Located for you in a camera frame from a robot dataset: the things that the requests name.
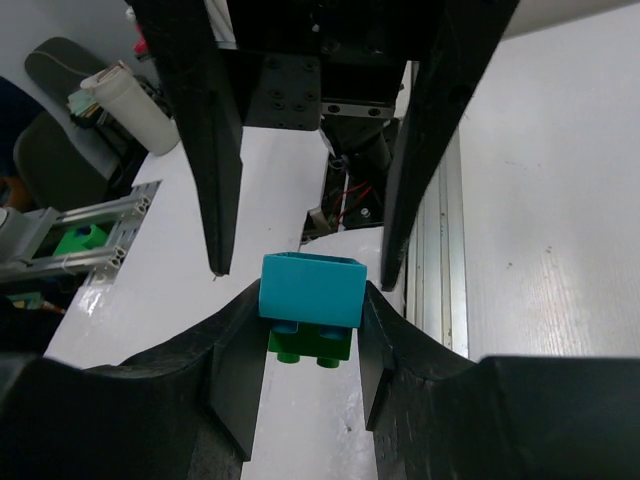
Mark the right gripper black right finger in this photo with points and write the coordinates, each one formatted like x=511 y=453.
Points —
x=434 y=414

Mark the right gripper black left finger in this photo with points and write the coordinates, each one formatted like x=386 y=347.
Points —
x=184 y=409

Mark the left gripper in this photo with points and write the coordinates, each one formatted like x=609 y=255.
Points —
x=307 y=65

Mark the small green lego brick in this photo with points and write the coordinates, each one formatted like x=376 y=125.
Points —
x=328 y=352

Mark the aluminium table rail front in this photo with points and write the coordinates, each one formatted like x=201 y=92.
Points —
x=436 y=287

